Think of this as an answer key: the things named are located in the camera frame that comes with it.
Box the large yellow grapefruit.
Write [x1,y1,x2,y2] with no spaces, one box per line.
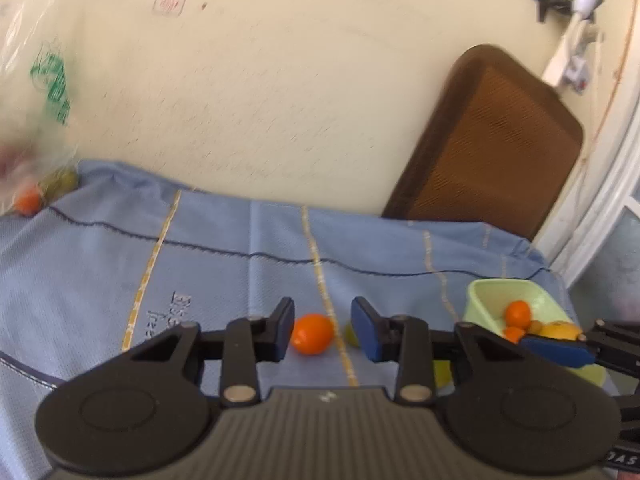
[538,321,582,341]

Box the small back tangerine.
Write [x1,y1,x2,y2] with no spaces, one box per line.
[502,326,527,344]

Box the orange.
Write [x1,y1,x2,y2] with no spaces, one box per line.
[503,300,532,330]

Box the green lime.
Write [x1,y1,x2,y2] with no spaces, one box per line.
[343,322,360,348]
[434,360,452,390]

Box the small orange tangerine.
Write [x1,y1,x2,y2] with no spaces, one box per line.
[291,313,334,356]

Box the light green plastic basket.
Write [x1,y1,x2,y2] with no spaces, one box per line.
[461,278,609,388]

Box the blue checked tablecloth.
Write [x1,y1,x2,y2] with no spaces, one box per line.
[0,159,622,480]

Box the brown woven chair mat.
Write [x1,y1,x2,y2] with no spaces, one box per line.
[383,44,584,240]

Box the orange fruit by bag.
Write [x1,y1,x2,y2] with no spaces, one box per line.
[13,186,43,217]

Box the green fruit by bag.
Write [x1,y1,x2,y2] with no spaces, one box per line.
[39,166,79,203]

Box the clear plastic bag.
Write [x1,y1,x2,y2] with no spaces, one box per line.
[1,0,77,216]

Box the white window frame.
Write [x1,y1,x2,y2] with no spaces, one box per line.
[534,0,640,288]

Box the wall sticker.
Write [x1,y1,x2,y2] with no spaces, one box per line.
[152,0,186,18]

